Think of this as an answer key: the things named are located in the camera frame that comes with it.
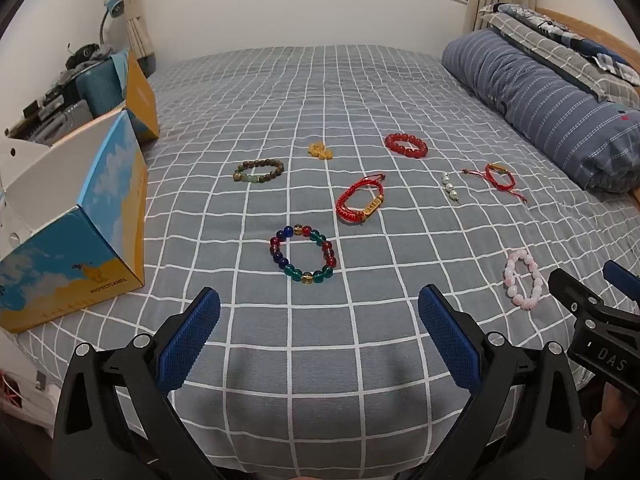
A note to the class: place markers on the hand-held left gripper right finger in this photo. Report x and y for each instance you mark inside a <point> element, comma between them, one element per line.
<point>447,340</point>

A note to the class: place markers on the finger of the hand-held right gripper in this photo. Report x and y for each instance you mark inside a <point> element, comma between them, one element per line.
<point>567,285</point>
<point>620,280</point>

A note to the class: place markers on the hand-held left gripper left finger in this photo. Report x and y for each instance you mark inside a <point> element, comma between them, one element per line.
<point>192,340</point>

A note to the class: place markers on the blue and yellow cardboard box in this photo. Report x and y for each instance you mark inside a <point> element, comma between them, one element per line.
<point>100,200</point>

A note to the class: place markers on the person's right hand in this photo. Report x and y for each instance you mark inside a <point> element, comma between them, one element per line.
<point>612,425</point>

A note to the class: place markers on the blue striped pillow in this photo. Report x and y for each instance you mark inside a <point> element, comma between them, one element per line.
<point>540,95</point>

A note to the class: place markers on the grey check pillow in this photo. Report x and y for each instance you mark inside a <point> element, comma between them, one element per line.
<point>550,45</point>

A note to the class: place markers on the wooden headboard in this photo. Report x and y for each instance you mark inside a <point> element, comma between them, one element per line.
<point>590,30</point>

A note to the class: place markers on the grey suitcase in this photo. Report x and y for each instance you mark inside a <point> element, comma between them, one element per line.
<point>65,120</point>

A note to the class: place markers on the dark blue patterned pillow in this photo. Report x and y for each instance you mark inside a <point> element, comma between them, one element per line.
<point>560,25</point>

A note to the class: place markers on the teal suitcase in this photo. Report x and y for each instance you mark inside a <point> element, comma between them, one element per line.
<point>100,85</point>

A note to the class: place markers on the pile of dark gadgets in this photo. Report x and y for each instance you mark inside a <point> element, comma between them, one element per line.
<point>50,97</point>

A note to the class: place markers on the teal cloth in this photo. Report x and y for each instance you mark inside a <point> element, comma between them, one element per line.
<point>120,65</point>

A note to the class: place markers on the grey check bed sheet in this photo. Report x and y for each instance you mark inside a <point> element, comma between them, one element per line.
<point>320,85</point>

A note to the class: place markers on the black bag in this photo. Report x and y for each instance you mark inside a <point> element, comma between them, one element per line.
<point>82,55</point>

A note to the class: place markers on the blue desk lamp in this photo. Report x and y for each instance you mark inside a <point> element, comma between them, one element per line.
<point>114,6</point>

